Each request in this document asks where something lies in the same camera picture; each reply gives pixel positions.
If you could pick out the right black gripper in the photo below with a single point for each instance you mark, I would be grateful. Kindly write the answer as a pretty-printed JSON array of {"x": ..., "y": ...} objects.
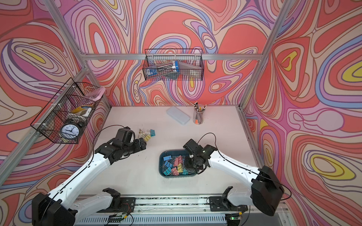
[{"x": 187, "y": 163}]

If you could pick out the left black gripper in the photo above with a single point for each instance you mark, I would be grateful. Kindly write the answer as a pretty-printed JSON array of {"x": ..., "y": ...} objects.
[{"x": 137, "y": 147}]

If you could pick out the yellow binder clip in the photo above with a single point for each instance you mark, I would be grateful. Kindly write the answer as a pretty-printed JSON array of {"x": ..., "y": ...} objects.
[
  {"x": 180, "y": 168},
  {"x": 147, "y": 137}
]

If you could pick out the large teal binder clip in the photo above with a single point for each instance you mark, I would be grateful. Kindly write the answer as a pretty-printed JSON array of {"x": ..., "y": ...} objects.
[{"x": 187, "y": 171}]

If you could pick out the pink binder clip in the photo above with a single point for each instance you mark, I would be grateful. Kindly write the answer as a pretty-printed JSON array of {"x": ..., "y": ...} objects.
[
  {"x": 175, "y": 172},
  {"x": 181, "y": 159},
  {"x": 176, "y": 163}
]

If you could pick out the dark teal storage tray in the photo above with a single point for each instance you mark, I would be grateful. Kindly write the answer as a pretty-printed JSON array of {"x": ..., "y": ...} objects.
[{"x": 174, "y": 153}]

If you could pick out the blue binder clip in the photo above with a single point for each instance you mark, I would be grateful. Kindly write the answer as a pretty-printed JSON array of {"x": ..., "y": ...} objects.
[
  {"x": 167, "y": 158},
  {"x": 168, "y": 164}
]

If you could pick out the teal binder clip lone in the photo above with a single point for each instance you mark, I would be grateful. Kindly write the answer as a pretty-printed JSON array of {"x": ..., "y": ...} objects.
[{"x": 167, "y": 171}]

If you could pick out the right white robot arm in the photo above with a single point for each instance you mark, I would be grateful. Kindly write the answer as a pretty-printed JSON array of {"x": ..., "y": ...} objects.
[{"x": 266, "y": 190}]

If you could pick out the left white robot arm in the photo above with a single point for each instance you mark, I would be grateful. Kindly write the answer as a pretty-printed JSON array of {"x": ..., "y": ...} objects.
[{"x": 60, "y": 208}]

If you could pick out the yellow white box in basket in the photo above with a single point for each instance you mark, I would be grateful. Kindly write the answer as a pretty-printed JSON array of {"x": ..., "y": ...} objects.
[{"x": 83, "y": 110}]

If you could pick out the clear pen cup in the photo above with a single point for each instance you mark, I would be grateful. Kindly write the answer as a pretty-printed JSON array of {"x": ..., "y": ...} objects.
[{"x": 198, "y": 113}]

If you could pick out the translucent plastic case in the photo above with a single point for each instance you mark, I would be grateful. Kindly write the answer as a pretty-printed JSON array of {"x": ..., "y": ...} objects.
[{"x": 178, "y": 115}]

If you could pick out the pink item in basket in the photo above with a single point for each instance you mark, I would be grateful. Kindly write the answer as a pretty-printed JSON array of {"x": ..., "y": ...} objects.
[{"x": 96, "y": 94}]

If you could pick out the black alarm clock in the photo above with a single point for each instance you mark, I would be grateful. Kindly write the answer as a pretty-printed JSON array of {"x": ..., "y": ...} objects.
[{"x": 72, "y": 129}]

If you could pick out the clear tube of pens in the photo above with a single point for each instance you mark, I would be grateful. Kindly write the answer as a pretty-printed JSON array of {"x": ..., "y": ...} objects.
[{"x": 164, "y": 69}]

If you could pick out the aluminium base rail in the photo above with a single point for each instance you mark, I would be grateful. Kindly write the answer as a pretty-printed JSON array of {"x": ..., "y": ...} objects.
[{"x": 183, "y": 210}]

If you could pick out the black wire basket left wall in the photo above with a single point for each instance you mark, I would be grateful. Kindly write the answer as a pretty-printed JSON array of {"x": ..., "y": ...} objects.
[{"x": 52, "y": 117}]

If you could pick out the black wire basket wall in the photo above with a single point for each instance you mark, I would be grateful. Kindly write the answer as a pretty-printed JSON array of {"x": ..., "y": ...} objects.
[
  {"x": 52, "y": 117},
  {"x": 191, "y": 63}
]

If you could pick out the black wire basket back wall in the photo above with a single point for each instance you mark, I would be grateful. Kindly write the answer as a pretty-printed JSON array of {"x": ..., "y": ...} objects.
[{"x": 191, "y": 63}]

